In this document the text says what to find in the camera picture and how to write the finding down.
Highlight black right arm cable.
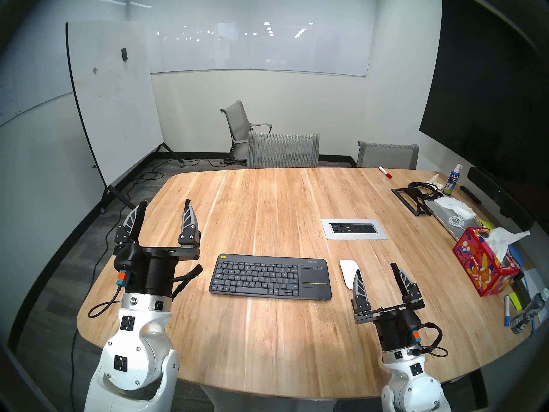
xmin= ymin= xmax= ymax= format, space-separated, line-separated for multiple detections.
xmin=413 ymin=322 xmax=449 ymax=358

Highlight wide glass wall whiteboard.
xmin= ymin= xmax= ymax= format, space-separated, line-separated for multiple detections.
xmin=129 ymin=0 xmax=378 ymax=78

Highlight grey fabric-back chair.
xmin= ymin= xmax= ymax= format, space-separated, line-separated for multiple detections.
xmin=357 ymin=141 xmax=419 ymax=170

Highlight floral red tissue box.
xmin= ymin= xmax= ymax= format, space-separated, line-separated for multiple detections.
xmin=452 ymin=227 xmax=531 ymax=297

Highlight black and silver can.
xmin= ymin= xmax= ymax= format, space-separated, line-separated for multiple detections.
xmin=510 ymin=293 xmax=546 ymax=334

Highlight grey swivel office chair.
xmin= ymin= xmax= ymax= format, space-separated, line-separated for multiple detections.
xmin=220 ymin=100 xmax=272 ymax=163

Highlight black laptop stand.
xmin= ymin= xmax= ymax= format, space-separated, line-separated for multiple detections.
xmin=391 ymin=187 xmax=434 ymax=217

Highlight large black wall screen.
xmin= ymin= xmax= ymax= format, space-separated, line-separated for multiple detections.
xmin=419 ymin=0 xmax=549 ymax=188

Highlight black coiled cable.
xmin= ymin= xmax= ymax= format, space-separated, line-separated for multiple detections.
xmin=407 ymin=182 xmax=443 ymax=200

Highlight black video conference bar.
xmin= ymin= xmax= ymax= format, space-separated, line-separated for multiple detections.
xmin=467 ymin=167 xmax=535 ymax=231

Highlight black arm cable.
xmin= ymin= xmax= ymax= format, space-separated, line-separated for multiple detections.
xmin=413 ymin=322 xmax=449 ymax=358
xmin=88 ymin=285 xmax=124 ymax=318

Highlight grey mesh-back chair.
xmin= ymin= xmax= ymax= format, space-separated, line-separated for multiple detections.
xmin=247 ymin=131 xmax=320 ymax=169

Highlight whiteboard cleaner spray bottle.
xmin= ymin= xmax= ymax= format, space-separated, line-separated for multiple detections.
xmin=443 ymin=164 xmax=464 ymax=196

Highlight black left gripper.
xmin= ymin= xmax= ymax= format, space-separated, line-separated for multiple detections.
xmin=112 ymin=198 xmax=202 ymax=296

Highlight silver closed laptop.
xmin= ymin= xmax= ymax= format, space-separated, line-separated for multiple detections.
xmin=425 ymin=199 xmax=489 ymax=242

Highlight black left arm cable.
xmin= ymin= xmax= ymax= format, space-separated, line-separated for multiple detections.
xmin=88 ymin=285 xmax=124 ymax=318

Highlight silver table power outlet box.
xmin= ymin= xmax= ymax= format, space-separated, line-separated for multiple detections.
xmin=321 ymin=218 xmax=389 ymax=240

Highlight rolling white whiteboard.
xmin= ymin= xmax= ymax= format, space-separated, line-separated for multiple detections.
xmin=65 ymin=21 xmax=185 ymax=214

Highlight black wireless keyboard with touchpad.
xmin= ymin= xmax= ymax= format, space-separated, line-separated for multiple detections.
xmin=209 ymin=253 xmax=333 ymax=301

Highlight white computer mouse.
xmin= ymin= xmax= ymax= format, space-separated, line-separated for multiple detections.
xmin=340 ymin=260 xmax=361 ymax=290

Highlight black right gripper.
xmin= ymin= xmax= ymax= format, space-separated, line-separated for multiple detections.
xmin=352 ymin=263 xmax=426 ymax=353

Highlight black floor cables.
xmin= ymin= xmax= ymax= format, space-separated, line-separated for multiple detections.
xmin=131 ymin=157 xmax=249 ymax=188

